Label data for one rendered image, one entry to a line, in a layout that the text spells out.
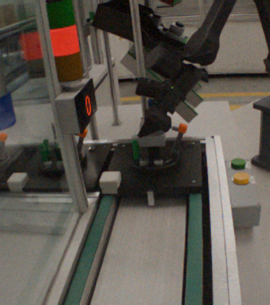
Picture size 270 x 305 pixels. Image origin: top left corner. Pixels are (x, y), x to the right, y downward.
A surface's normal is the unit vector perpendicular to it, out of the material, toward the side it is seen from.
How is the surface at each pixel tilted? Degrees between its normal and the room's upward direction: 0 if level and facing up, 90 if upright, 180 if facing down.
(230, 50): 90
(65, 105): 90
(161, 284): 0
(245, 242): 0
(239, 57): 90
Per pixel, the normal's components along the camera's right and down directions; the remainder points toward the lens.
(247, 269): -0.11, -0.89
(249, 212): -0.14, 0.47
